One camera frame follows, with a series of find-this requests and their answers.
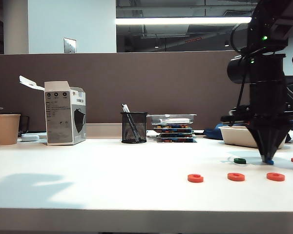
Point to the white ceiling light strip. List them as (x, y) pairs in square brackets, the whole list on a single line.
[(173, 20)]

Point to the white face mask box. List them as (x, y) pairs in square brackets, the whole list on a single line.
[(58, 117)]

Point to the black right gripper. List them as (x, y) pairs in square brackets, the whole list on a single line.
[(267, 114)]

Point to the beige pulp bowl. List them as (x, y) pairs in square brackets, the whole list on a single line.
[(234, 137)]

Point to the brown desk partition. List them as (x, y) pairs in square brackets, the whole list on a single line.
[(112, 85)]

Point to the blue letter l magnet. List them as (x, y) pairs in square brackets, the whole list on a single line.
[(270, 162)]

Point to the red letter o magnet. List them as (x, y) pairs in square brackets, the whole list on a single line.
[(236, 177), (275, 177)]

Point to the clear plastic box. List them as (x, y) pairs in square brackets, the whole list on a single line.
[(172, 119)]

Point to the navy blue fabric bundle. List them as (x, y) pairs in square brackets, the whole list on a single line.
[(211, 133)]

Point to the black mesh pen holder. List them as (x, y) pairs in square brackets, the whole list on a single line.
[(133, 129)]

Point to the small white plastic case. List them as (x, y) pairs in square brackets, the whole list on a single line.
[(29, 138)]

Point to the red letter g magnet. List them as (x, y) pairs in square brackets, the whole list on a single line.
[(195, 178)]

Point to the black and white pen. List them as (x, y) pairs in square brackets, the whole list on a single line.
[(125, 108)]

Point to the brown paper cup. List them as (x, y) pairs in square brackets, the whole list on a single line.
[(6, 129)]

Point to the metal wall plate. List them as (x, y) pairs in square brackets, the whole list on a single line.
[(70, 45)]

